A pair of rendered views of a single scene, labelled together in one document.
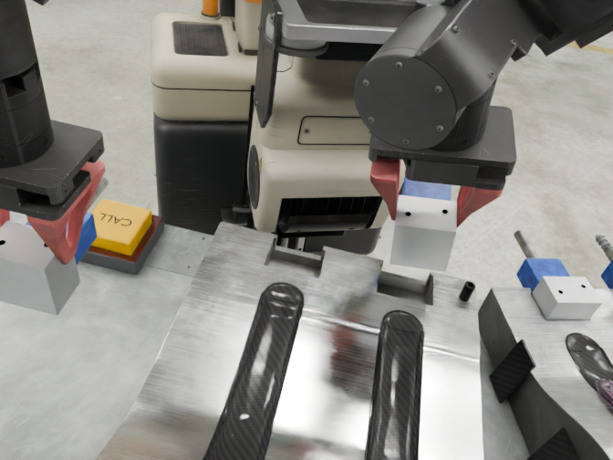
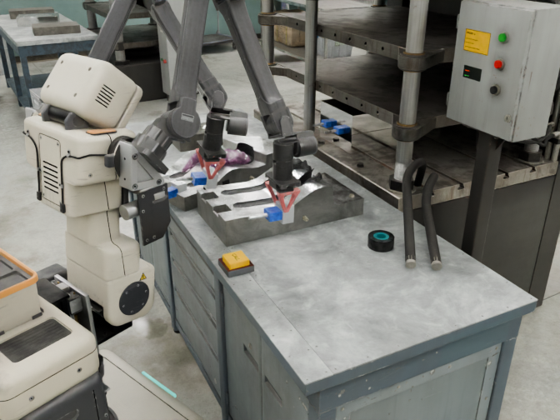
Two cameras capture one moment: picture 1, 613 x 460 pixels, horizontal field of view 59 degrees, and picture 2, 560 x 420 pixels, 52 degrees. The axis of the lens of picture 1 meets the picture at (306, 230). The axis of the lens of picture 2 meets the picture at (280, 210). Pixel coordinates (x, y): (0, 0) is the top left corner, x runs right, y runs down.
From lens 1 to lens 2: 1.86 m
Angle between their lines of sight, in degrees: 93
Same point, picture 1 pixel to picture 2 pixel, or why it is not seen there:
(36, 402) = (295, 248)
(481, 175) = not seen: hidden behind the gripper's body
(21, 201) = not seen: hidden behind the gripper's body
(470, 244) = not seen: outside the picture
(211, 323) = (257, 210)
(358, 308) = (228, 197)
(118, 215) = (233, 257)
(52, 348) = (282, 255)
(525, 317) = (190, 192)
